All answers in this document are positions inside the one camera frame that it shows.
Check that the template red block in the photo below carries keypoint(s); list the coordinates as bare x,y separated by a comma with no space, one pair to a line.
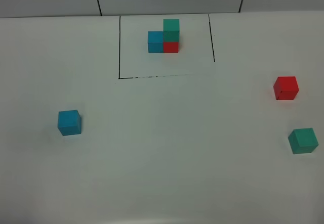
171,47

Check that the template blue block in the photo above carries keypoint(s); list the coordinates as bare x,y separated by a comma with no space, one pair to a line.
155,41

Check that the template green block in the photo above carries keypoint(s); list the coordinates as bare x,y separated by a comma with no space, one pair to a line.
171,29

